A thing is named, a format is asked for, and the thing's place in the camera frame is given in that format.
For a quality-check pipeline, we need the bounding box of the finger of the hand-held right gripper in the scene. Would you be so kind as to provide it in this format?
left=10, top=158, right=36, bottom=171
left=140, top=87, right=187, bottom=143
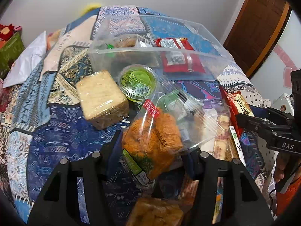
left=236, top=113, right=295, bottom=144
left=267, top=107, right=295, bottom=124

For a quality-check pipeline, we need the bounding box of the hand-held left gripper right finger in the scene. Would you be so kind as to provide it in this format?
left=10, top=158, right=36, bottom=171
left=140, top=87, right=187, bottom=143
left=185, top=150, right=274, bottom=226

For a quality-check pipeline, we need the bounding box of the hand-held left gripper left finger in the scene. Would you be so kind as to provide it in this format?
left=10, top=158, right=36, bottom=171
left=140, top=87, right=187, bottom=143
left=28, top=130, right=125, bottom=226

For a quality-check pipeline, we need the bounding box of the red cookie packet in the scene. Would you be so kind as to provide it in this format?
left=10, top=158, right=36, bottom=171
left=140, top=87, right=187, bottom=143
left=220, top=86, right=255, bottom=138

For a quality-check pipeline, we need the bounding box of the beige cracker stick packet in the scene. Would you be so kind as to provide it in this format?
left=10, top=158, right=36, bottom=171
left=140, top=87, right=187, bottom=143
left=213, top=114, right=238, bottom=163

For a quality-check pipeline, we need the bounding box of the orange floss cake packet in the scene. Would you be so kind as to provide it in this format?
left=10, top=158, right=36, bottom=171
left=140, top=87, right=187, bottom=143
left=121, top=80, right=232, bottom=190

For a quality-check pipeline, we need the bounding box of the bread cube packet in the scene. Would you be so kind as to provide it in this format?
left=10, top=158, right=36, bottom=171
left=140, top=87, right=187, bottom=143
left=75, top=70, right=130, bottom=130

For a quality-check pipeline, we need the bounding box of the yellow fried snack packet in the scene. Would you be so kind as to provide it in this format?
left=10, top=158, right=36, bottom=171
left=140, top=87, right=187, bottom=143
left=127, top=196, right=186, bottom=226

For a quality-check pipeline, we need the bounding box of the green jelly cup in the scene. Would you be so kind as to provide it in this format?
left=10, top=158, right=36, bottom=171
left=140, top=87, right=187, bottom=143
left=118, top=65, right=158, bottom=104

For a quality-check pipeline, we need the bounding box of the clear plastic container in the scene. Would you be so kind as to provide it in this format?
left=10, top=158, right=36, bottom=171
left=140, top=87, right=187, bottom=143
left=88, top=14, right=238, bottom=81

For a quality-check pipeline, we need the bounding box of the person's right hand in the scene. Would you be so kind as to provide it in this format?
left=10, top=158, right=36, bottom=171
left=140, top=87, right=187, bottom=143
left=274, top=156, right=292, bottom=182

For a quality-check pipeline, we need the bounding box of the white patterned bag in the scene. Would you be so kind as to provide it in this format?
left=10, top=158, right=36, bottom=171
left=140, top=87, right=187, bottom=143
left=270, top=93, right=295, bottom=113

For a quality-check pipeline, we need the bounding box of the patchwork printed blanket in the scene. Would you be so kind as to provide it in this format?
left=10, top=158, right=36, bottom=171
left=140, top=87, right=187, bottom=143
left=0, top=6, right=278, bottom=226

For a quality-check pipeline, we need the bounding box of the person's orange clothing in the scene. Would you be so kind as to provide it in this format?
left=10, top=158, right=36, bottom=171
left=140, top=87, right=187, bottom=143
left=275, top=176, right=301, bottom=217

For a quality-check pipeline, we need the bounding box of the pink heart sticker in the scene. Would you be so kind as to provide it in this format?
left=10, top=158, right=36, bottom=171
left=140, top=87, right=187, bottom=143
left=274, top=44, right=301, bottom=76

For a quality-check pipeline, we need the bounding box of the clear bag with small items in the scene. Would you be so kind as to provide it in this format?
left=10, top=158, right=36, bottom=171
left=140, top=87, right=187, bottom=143
left=163, top=92, right=204, bottom=123

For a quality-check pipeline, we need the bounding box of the red snack packet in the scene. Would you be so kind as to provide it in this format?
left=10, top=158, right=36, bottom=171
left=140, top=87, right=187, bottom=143
left=154, top=38, right=195, bottom=51
left=161, top=52, right=205, bottom=74

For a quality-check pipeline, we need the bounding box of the brown wooden door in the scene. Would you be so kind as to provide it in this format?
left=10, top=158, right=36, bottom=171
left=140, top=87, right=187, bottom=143
left=223, top=0, right=292, bottom=79

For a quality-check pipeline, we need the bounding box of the brown cake packet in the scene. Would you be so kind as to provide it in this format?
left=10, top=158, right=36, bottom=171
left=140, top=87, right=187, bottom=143
left=115, top=36, right=139, bottom=50

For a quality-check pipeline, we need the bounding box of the white plastic bag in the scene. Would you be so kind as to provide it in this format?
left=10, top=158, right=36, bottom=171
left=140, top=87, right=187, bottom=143
left=3, top=31, right=49, bottom=88

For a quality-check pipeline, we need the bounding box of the orange plush toy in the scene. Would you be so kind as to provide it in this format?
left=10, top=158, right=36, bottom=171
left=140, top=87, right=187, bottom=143
left=46, top=29, right=62, bottom=50

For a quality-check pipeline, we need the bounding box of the green storage box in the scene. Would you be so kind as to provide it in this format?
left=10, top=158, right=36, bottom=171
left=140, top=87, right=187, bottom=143
left=0, top=32, right=25, bottom=78

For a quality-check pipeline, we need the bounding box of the red plush toy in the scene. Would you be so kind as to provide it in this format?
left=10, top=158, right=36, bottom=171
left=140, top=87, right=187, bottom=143
left=0, top=24, right=22, bottom=41

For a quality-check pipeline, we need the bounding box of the black cable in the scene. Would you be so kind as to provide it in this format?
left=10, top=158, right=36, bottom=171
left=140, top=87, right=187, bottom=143
left=268, top=186, right=283, bottom=217

